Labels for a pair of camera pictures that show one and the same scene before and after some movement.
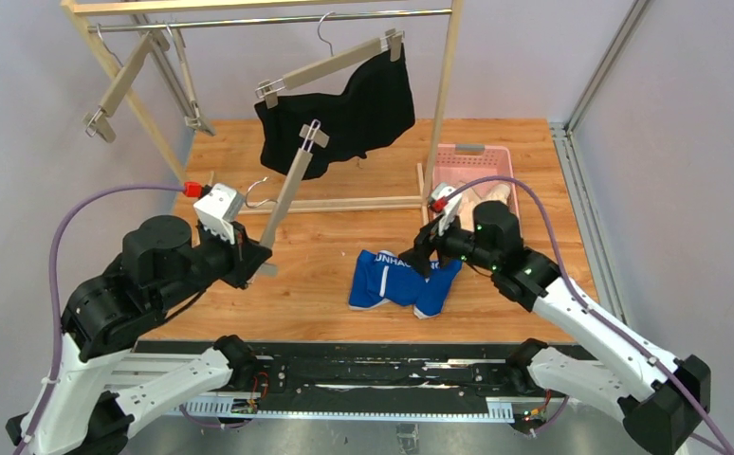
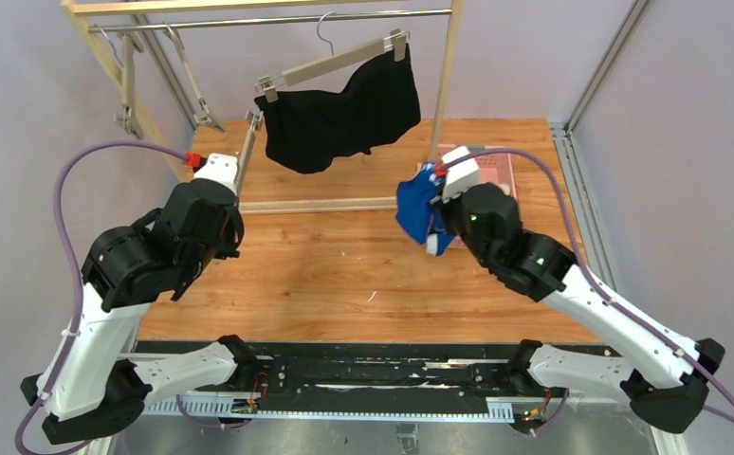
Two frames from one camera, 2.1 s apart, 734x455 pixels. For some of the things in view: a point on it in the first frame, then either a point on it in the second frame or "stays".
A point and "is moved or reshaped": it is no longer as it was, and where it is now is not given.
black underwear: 371,108 stays
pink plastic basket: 457,164 stays
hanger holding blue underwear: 313,137 to 254,118
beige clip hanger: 196,118 is moved or reshaped
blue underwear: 384,275 to 416,213
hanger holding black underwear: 269,89 stays
